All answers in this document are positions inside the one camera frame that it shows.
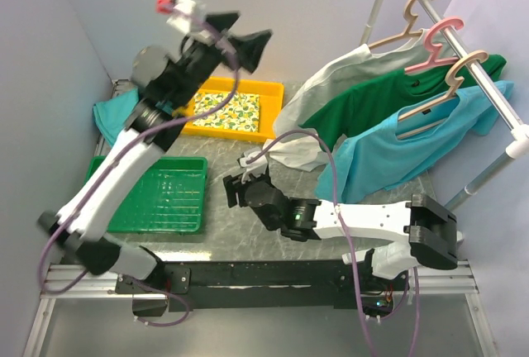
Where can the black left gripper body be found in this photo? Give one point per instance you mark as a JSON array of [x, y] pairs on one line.
[[197, 64]]

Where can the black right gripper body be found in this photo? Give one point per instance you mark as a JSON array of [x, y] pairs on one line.
[[272, 226]]

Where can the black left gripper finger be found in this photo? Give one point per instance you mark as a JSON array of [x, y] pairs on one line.
[[221, 22], [250, 48]]

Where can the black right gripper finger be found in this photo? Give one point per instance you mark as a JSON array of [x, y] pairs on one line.
[[235, 189], [236, 200]]

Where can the white daisy print t-shirt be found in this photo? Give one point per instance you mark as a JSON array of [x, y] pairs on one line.
[[357, 66]]

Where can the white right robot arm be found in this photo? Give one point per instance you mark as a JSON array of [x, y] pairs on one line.
[[312, 219]]

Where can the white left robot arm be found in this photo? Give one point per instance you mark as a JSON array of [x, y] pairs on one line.
[[79, 228]]

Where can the teal folded t-shirt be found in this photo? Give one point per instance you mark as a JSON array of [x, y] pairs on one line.
[[110, 116]]

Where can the green t-shirt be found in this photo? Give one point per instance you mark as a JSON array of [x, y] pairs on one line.
[[371, 110]]

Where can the light blue t-shirt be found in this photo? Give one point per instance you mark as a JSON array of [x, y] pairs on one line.
[[366, 166]]

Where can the pink hanger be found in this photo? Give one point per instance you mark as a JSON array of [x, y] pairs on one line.
[[435, 48]]

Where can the beige hanger with shirt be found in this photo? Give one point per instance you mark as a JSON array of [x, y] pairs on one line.
[[451, 79]]

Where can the green plastic tray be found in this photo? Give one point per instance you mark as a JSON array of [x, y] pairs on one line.
[[168, 198]]

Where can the lemon print folded cloth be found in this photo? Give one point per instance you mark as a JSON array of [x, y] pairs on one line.
[[242, 113]]

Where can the black base beam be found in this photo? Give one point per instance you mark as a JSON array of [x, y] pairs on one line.
[[246, 284]]

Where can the metal clothes rack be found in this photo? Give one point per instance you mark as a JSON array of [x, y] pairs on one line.
[[475, 68]]

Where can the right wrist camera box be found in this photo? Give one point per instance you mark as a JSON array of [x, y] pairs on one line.
[[253, 163]]

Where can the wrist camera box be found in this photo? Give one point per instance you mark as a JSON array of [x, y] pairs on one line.
[[253, 163], [186, 12]]

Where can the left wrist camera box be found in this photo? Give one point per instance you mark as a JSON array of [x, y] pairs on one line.
[[186, 12]]

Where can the aluminium rail frame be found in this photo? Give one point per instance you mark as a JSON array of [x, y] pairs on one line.
[[459, 281]]

